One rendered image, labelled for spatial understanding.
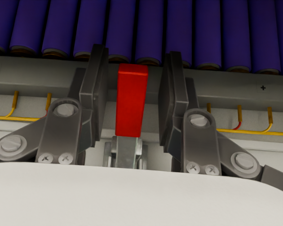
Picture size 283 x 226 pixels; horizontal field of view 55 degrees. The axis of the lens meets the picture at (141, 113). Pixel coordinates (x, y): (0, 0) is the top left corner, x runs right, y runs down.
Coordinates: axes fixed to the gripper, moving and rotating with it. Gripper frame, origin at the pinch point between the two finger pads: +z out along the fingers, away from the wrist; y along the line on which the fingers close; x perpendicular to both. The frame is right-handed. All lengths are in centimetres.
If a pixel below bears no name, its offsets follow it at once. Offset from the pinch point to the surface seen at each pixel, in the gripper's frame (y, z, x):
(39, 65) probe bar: -5.7, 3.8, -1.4
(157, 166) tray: 2.0, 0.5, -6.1
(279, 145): 9.9, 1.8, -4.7
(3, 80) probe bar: -7.6, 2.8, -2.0
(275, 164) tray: 9.9, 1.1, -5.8
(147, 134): 1.2, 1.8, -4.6
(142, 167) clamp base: 0.8, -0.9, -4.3
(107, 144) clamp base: -1.4, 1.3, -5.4
